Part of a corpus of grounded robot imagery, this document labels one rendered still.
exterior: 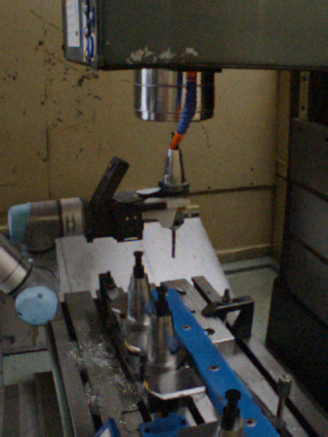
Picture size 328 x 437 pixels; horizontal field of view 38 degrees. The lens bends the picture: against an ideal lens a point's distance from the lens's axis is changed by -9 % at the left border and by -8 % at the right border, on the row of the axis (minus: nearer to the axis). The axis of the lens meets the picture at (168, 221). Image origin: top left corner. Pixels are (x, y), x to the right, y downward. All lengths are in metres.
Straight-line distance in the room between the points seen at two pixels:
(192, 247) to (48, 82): 0.89
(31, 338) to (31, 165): 0.68
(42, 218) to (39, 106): 1.04
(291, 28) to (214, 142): 1.48
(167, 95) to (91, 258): 1.18
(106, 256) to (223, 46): 1.44
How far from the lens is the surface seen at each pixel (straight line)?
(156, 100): 0.93
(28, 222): 0.97
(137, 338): 0.73
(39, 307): 0.88
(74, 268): 1.97
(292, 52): 0.73
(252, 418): 0.58
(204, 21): 0.67
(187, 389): 0.63
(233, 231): 2.33
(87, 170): 2.04
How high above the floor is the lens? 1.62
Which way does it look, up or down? 21 degrees down
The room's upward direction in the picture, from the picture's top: straight up
